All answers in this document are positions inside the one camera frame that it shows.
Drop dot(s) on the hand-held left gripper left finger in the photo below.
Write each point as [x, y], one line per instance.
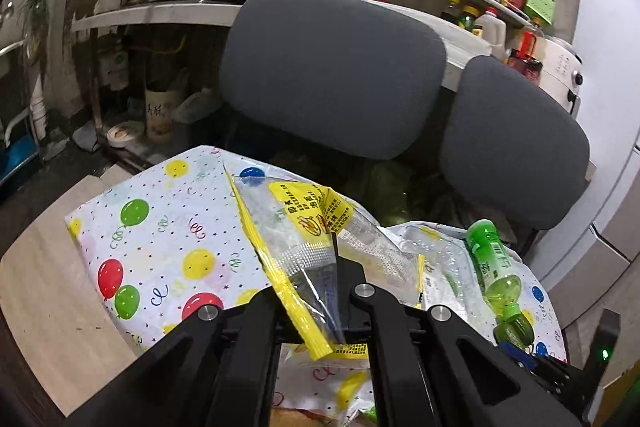
[250, 327]

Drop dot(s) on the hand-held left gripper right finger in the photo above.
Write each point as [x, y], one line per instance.
[385, 332]

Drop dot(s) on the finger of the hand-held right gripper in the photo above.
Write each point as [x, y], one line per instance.
[517, 354]

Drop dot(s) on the clear yellow-edged plastic bag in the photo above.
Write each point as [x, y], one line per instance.
[300, 257]

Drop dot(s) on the green plastic bottle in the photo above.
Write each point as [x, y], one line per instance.
[492, 267]

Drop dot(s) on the clear plastic wrapper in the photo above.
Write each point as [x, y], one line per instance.
[440, 257]

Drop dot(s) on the balloon print tablecloth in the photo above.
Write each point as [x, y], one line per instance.
[165, 227]

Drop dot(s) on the light wooden board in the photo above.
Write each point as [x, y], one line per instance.
[45, 297]

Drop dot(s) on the grey right chair backrest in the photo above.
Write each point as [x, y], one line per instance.
[515, 147]

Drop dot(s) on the grey chair backrest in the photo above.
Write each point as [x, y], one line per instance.
[515, 147]
[330, 72]

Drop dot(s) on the translucent plastic container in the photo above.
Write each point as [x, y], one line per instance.
[197, 107]

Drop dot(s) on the white tape roll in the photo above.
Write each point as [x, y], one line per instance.
[125, 134]

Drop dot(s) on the printed paper bucket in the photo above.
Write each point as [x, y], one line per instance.
[162, 114]

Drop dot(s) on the white refrigerator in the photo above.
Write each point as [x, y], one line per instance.
[610, 107]

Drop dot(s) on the grey left chair backrest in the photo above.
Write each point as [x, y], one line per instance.
[330, 72]

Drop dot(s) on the blue box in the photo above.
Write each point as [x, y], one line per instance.
[17, 162]

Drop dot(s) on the white air fryer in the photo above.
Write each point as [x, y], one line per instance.
[562, 72]

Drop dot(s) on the white plastic jug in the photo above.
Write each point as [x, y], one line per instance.
[490, 32]

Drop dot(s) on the dark glass bottle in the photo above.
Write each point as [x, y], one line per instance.
[452, 9]

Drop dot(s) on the green plastic basket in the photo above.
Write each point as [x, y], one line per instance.
[540, 2]

